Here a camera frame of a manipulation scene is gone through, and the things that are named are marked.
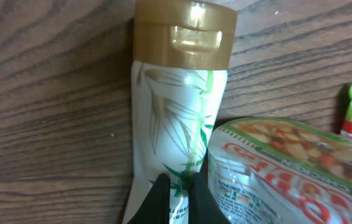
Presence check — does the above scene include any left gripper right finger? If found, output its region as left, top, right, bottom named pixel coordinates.
left=188, top=172, right=230, bottom=224

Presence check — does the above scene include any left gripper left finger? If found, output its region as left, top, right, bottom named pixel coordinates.
left=128, top=173, right=171, bottom=224

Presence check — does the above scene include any cup noodles container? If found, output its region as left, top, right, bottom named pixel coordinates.
left=208, top=117, right=352, bottom=224

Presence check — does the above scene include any white tube with gold cap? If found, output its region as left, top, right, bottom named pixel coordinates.
left=123, top=0, right=237, bottom=223

